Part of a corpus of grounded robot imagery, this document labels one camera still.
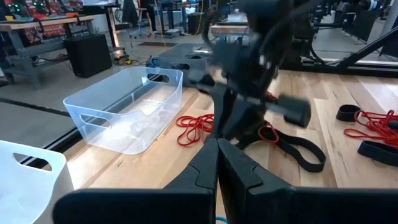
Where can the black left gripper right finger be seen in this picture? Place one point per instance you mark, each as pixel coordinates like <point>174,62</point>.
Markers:
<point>236,174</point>

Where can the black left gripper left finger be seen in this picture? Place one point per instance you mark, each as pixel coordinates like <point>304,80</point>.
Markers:
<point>203,174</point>

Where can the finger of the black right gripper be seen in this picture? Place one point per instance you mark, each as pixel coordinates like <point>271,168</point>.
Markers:
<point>222,115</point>
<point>245,121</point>

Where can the black wide rubber band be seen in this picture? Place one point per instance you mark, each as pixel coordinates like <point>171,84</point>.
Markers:
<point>320,161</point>
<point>394,124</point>
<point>376,153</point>
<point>346,118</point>

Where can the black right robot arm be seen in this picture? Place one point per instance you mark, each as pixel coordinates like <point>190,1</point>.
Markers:
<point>264,18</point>

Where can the red rubber bands tangle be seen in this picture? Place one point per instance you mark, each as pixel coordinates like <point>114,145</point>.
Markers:
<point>377,124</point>
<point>203,118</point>
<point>271,97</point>

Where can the teal rubber bands tangle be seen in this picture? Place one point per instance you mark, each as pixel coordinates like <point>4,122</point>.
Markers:
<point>221,219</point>

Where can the small wooden table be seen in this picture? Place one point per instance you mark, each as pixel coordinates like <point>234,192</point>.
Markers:
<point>228,30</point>

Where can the grey plastic basket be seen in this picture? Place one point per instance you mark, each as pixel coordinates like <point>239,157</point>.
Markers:
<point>177,63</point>

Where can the black waste bin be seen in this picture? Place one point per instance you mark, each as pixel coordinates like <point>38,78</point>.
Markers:
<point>195,23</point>

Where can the clear plastic basket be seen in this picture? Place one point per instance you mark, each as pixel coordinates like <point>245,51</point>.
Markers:
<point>124,137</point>

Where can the black office chair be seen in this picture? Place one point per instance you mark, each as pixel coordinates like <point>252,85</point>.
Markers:
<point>130,12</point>

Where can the black cabinet box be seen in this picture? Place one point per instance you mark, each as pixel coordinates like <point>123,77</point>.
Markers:
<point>88,56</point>

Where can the white plastic basket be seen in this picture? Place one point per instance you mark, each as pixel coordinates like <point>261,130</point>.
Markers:
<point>28,193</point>

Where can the wooden top workbench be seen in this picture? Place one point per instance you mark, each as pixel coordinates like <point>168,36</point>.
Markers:
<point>46,22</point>

